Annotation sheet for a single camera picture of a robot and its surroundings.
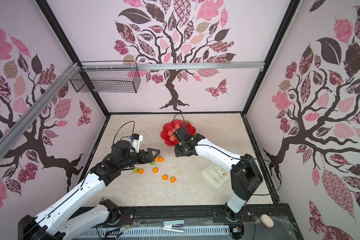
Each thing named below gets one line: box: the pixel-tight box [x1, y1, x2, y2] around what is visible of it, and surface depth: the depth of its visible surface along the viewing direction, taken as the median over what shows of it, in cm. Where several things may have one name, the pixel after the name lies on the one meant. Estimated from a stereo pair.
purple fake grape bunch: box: [184, 120, 191, 128], surface depth 109 cm
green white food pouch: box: [201, 162, 229, 189], surface depth 89 cm
